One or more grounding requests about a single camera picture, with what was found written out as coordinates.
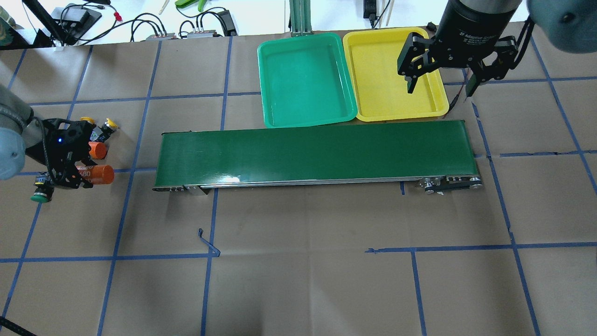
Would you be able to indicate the black power adapter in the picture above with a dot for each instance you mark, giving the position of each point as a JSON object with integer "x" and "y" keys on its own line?
{"x": 229, "y": 26}

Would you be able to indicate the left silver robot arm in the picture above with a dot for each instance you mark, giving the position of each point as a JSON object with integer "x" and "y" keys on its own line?
{"x": 20, "y": 134}

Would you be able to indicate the green handled reach grabber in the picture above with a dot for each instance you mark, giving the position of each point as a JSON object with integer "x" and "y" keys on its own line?
{"x": 182, "y": 5}

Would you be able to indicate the black device box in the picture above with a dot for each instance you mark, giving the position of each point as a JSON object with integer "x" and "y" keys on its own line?
{"x": 74, "y": 21}

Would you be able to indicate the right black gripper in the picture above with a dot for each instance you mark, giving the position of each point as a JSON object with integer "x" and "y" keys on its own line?
{"x": 468, "y": 25}

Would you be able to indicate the yellow plastic tray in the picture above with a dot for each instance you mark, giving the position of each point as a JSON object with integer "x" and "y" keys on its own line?
{"x": 380, "y": 92}

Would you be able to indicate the aluminium frame post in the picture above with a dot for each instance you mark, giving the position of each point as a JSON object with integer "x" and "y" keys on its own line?
{"x": 300, "y": 23}

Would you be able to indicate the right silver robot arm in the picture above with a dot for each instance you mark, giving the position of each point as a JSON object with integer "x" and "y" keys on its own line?
{"x": 569, "y": 25}

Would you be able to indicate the green plastic tray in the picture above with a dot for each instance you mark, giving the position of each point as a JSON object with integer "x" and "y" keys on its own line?
{"x": 305, "y": 82}

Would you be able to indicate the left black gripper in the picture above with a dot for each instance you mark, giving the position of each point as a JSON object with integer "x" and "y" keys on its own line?
{"x": 76, "y": 176}

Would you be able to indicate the green conveyor belt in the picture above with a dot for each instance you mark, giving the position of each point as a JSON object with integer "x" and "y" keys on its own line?
{"x": 436, "y": 154}

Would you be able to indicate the orange battery cell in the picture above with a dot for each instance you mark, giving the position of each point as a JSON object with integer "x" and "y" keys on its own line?
{"x": 97, "y": 174}
{"x": 98, "y": 150}

